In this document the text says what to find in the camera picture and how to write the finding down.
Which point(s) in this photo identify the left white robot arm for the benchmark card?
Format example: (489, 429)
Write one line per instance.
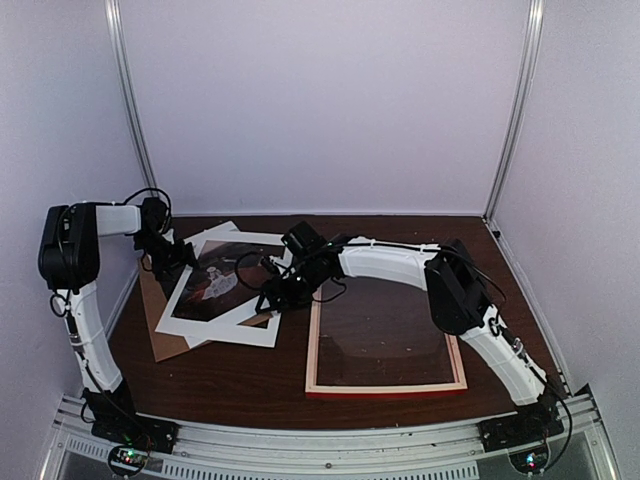
(69, 262)

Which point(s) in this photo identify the right circuit board with leds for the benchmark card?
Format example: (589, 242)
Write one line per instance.
(529, 462)

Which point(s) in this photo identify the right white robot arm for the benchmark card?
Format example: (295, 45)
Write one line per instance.
(459, 301)

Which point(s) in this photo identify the red wooden picture frame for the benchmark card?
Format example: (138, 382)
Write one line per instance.
(312, 350)

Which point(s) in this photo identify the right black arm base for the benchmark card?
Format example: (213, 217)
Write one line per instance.
(529, 424)

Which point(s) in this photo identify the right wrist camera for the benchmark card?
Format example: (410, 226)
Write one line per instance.
(269, 265)

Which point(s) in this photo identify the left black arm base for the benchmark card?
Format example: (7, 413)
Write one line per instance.
(116, 420)

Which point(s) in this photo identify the canyon woman photo print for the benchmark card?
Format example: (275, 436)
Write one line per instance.
(228, 275)

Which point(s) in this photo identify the left aluminium corner post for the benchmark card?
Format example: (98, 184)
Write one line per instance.
(132, 115)

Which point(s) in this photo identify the left circuit board with leds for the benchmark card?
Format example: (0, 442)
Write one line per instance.
(124, 460)

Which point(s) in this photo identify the white photo mat board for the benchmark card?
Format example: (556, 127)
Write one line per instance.
(241, 325)

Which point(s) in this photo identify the front aluminium rail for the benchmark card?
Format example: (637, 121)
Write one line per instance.
(452, 450)

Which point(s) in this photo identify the clear acrylic sheet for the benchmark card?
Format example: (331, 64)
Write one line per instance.
(390, 340)

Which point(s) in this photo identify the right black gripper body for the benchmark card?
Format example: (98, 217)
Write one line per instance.
(301, 291)

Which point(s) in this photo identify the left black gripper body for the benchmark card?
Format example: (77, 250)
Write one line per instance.
(162, 253)

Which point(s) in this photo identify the circuit board with leds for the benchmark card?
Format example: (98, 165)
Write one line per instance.
(529, 462)
(124, 460)

